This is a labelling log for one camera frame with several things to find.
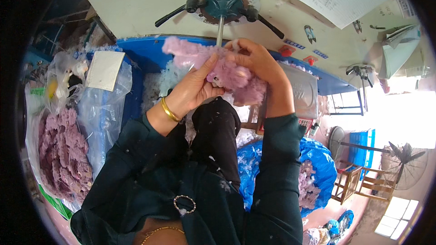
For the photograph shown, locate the pile of stuffed purple toys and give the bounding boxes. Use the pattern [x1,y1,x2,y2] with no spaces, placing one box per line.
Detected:
[298,159,323,211]

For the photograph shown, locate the wooden stand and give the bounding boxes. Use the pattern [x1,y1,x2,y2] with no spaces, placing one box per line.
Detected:
[240,104,268,135]

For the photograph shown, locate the blue plastic bag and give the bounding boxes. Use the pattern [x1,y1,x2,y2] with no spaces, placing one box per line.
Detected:
[236,136,338,218]

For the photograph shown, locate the white card sheet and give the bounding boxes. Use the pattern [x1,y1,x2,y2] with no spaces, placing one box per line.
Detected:
[85,51,126,93]

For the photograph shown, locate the blue plastic crate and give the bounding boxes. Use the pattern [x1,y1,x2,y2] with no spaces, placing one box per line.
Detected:
[346,128,376,178]

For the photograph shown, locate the silver weighing scale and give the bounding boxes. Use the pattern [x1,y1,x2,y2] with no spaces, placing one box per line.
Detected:
[264,62,319,135]

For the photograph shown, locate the black wire-cage fan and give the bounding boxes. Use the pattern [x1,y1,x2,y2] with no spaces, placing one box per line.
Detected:
[379,141,429,191]

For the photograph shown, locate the small clear bag of parts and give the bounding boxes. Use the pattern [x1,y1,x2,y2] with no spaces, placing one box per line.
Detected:
[44,52,90,110]

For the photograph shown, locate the heap of cloths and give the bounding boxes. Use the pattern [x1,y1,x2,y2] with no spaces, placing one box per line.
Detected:
[302,210,355,245]

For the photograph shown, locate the window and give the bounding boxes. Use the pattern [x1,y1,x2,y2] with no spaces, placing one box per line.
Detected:
[374,196,420,241]

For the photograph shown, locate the cluttered wooden rack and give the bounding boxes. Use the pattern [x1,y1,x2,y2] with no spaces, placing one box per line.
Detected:
[31,0,117,62]

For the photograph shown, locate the gold bangle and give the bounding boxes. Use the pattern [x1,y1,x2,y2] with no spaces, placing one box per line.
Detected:
[160,97,182,123]

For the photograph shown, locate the heap of purple plush skins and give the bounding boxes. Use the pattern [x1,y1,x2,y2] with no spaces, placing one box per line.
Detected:
[37,107,94,205]

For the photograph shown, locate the blue stuffing bin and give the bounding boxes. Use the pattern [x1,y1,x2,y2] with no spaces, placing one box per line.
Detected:
[85,35,358,130]

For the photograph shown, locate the person's legs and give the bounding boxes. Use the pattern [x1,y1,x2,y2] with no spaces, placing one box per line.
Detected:
[160,97,244,192]

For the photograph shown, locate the person's left hand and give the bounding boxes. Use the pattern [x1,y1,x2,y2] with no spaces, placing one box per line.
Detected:
[165,53,226,120]

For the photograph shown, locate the purple plush toy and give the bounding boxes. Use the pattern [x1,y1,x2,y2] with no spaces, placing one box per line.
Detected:
[162,36,268,107]

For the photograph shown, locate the large clear plastic bag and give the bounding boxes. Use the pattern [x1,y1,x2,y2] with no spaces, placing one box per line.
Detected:
[25,51,134,213]

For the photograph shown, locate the person's body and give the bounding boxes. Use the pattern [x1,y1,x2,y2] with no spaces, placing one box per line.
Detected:
[70,157,304,245]

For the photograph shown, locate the black lever handle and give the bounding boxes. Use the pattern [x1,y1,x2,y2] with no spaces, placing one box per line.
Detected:
[240,7,285,40]
[155,0,205,28]

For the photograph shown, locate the paper sheet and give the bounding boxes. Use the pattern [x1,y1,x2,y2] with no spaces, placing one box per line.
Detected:
[394,0,417,20]

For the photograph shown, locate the grey standing fan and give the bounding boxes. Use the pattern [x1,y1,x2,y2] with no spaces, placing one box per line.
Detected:
[327,125,391,161]

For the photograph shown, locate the metal stuffing nozzle tube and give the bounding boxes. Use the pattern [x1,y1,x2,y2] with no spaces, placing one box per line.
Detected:
[216,15,225,47]

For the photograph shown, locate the pile of notebooks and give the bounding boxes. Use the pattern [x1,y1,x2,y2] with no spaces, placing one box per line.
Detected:
[377,24,424,80]

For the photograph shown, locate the wooden chair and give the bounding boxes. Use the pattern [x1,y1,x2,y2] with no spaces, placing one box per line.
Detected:
[354,167,398,202]
[331,159,364,206]

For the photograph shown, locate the person's right hand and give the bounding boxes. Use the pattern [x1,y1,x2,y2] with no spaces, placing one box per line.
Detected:
[225,38,284,88]

